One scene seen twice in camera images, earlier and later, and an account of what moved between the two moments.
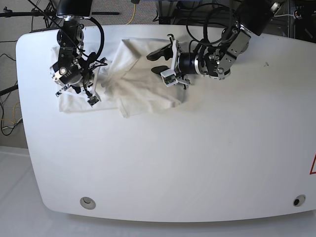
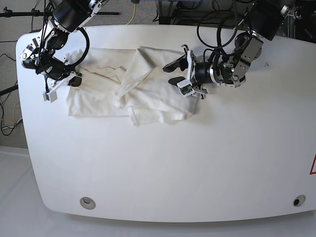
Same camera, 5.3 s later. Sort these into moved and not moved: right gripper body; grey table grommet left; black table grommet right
Moved: right gripper body
Not moved: grey table grommet left; black table grommet right
